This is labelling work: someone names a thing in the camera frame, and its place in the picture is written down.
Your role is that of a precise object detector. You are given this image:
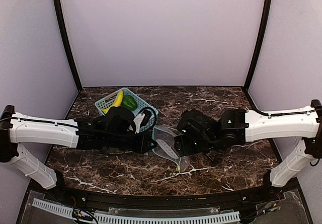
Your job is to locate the green toy bell pepper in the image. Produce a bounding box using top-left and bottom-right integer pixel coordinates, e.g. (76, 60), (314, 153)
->
(121, 95), (137, 111)

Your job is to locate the left black corner post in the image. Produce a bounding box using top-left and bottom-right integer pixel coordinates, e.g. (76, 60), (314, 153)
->
(53, 0), (83, 92)

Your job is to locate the clear zip top bag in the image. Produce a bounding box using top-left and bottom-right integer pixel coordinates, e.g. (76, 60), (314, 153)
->
(152, 125), (190, 173)

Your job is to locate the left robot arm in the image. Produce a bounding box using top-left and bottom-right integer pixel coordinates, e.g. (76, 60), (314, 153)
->
(1, 105), (157, 190)

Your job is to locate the black corner post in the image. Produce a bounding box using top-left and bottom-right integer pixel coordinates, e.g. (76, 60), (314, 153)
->
(243, 0), (272, 92)
(53, 0), (83, 92)

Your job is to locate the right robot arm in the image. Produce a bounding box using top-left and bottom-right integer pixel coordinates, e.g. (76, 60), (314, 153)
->
(174, 99), (321, 189)

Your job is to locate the black front frame rail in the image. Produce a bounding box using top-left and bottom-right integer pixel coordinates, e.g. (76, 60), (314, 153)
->
(45, 181), (284, 216)

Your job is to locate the right black corner post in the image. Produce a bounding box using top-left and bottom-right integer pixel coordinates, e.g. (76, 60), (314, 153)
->
(243, 0), (272, 92)

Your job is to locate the light blue plastic basket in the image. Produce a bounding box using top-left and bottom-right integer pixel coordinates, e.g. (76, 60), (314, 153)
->
(95, 88), (158, 133)

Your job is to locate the white slotted cable duct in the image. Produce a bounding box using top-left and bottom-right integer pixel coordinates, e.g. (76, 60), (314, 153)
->
(32, 198), (241, 224)

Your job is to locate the yellow toy banana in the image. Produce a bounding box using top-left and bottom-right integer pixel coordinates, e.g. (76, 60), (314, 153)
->
(97, 90), (124, 115)

